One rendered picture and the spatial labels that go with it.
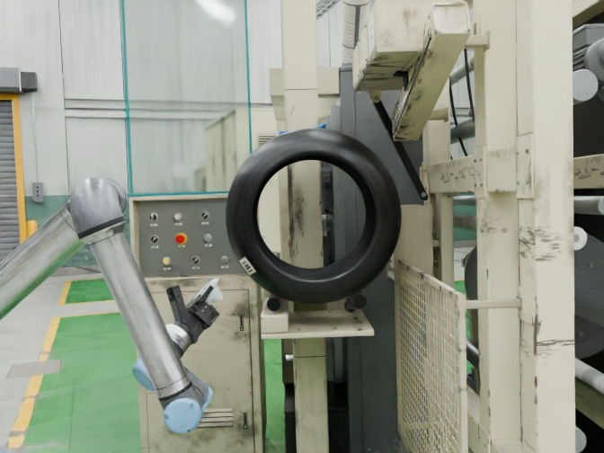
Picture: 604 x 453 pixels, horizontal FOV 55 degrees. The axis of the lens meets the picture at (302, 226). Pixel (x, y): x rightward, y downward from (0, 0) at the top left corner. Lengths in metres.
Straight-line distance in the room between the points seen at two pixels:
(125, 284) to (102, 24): 10.07
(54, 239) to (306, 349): 1.11
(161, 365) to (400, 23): 1.10
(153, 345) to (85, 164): 9.58
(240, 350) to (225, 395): 0.22
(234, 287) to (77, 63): 8.91
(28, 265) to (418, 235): 1.34
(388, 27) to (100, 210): 0.91
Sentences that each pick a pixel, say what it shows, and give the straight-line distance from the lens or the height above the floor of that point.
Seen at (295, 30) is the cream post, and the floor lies 1.88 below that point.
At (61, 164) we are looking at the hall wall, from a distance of 10.92.
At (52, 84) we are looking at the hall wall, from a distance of 11.09.
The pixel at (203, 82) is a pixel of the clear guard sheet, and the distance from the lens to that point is 2.68.
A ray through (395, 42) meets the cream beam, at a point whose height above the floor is 1.66.
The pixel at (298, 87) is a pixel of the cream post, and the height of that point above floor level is 1.66.
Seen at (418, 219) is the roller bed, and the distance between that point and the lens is 2.23.
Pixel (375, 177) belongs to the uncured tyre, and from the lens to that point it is 1.87.
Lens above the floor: 1.25
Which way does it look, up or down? 3 degrees down
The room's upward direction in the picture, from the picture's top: 2 degrees counter-clockwise
